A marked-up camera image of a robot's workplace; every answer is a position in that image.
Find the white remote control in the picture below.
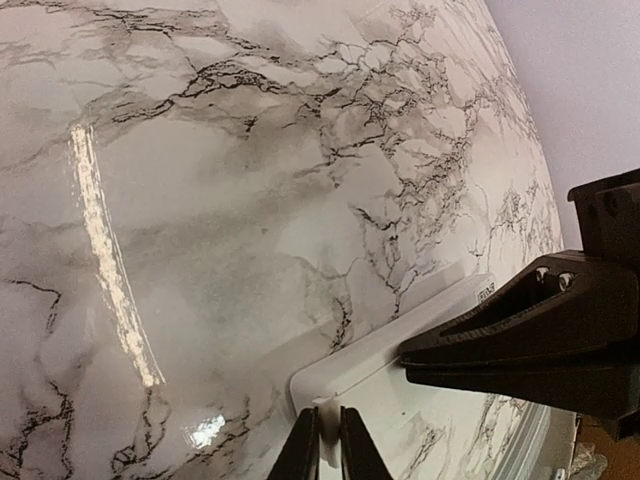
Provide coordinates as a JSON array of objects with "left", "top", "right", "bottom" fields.
[{"left": 289, "top": 264, "right": 496, "bottom": 479}]

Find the front aluminium rail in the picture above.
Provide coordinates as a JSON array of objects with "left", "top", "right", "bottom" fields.
[{"left": 501, "top": 403, "right": 578, "bottom": 479}]

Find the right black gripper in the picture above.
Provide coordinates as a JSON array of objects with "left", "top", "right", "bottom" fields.
[{"left": 399, "top": 169, "right": 639, "bottom": 440}]

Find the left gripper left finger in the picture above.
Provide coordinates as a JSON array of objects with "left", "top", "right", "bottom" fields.
[{"left": 267, "top": 407, "right": 320, "bottom": 480}]

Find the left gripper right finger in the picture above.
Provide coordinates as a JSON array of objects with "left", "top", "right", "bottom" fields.
[{"left": 339, "top": 407, "right": 392, "bottom": 480}]

